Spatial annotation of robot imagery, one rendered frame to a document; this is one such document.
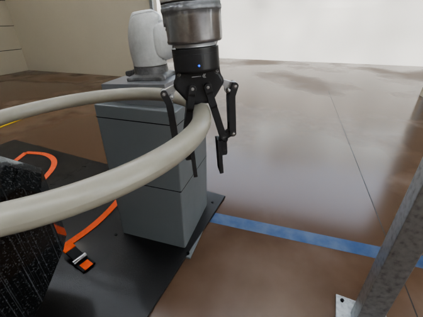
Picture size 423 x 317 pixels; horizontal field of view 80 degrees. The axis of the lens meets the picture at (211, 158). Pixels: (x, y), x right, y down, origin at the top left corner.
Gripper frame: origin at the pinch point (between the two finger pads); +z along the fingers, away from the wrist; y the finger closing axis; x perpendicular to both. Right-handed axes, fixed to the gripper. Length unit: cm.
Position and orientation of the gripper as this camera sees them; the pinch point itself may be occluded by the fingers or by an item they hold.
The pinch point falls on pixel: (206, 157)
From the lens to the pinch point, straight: 49.5
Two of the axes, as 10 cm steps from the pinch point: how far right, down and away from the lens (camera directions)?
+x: 1.5, 4.5, -8.8
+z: 0.8, 8.8, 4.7
